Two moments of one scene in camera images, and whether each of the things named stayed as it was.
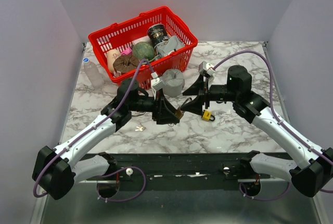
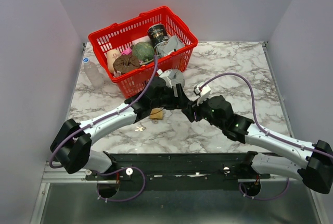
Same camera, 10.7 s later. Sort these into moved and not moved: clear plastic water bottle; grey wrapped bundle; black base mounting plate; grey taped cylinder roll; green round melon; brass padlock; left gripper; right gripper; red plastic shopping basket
Moved: left gripper; brass padlock; right gripper
Not moved: red plastic shopping basket; grey wrapped bundle; grey taped cylinder roll; green round melon; black base mounting plate; clear plastic water bottle
